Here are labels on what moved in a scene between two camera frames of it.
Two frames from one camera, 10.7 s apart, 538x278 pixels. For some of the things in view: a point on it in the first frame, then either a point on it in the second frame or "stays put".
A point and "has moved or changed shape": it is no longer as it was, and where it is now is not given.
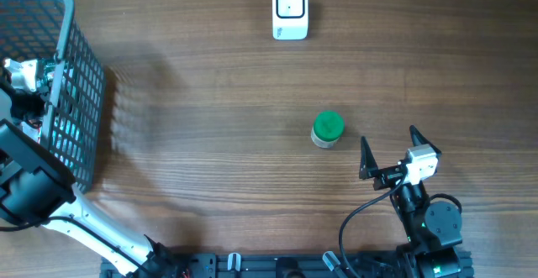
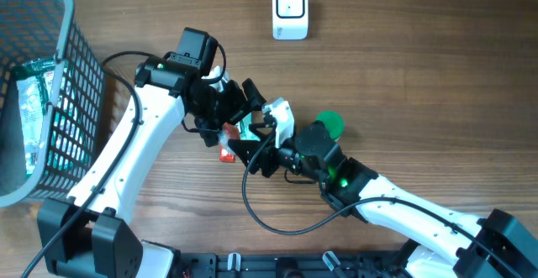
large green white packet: x=53 y=79 has moved or changed shape
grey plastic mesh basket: x=37 y=21 stays put
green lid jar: x=328 y=127 stays put
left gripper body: x=25 y=103 -> x=220 y=107
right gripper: x=371 y=169 -> x=259 y=154
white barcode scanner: x=290 y=10 stays put
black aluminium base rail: x=223 y=264 stays put
